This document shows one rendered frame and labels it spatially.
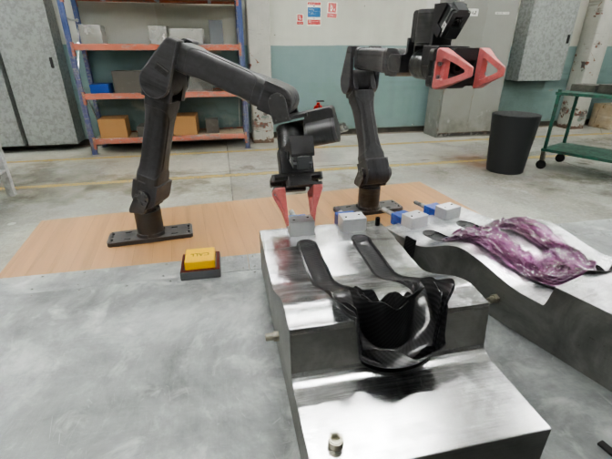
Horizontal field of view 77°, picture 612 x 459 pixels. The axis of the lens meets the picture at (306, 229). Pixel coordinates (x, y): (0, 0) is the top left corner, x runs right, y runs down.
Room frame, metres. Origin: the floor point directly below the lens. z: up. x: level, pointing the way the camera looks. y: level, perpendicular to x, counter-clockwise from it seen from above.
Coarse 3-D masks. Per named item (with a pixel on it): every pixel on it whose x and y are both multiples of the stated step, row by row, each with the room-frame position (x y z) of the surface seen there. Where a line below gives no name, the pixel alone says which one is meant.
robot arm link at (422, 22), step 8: (432, 8) 0.83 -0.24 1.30; (416, 16) 0.88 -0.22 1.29; (424, 16) 0.83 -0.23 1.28; (432, 16) 0.83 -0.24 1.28; (416, 24) 0.87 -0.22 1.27; (424, 24) 0.83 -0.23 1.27; (416, 32) 0.85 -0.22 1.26; (424, 32) 0.83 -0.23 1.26; (408, 40) 0.88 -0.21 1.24; (416, 40) 0.85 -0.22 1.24; (424, 40) 0.83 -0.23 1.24; (408, 48) 0.88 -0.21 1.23; (392, 56) 0.91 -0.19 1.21; (400, 56) 0.88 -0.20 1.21; (408, 56) 0.88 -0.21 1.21; (392, 64) 0.91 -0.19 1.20; (400, 64) 0.88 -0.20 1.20; (408, 64) 0.88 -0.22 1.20; (400, 72) 0.88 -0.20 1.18; (408, 72) 0.89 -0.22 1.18
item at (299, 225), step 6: (294, 216) 0.72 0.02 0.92; (300, 216) 0.72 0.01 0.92; (306, 216) 0.72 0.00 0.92; (294, 222) 0.69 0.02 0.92; (300, 222) 0.69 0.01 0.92; (306, 222) 0.69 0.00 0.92; (312, 222) 0.70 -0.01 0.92; (288, 228) 0.71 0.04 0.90; (294, 228) 0.69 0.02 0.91; (300, 228) 0.69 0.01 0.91; (306, 228) 0.69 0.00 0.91; (312, 228) 0.70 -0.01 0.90; (294, 234) 0.69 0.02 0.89; (300, 234) 0.69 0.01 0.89; (306, 234) 0.69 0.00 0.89; (312, 234) 0.70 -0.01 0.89
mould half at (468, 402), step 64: (384, 256) 0.62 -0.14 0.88; (320, 320) 0.37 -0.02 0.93; (448, 320) 0.39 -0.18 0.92; (320, 384) 0.34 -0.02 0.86; (384, 384) 0.34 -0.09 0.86; (448, 384) 0.34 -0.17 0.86; (512, 384) 0.34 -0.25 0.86; (320, 448) 0.26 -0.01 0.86; (384, 448) 0.26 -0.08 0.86; (448, 448) 0.26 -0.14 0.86; (512, 448) 0.27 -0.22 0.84
